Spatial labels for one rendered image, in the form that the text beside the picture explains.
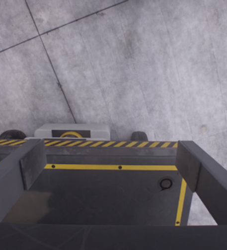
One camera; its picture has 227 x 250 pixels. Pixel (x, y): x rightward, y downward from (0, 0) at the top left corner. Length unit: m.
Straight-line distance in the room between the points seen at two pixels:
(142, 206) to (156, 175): 0.10
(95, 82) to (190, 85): 0.37
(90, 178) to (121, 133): 0.33
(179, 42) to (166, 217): 0.58
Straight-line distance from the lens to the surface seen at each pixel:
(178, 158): 0.17
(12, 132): 0.72
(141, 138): 0.61
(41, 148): 0.16
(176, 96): 0.74
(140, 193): 0.48
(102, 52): 0.70
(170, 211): 0.53
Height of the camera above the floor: 0.69
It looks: 74 degrees down
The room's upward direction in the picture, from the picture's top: 179 degrees counter-clockwise
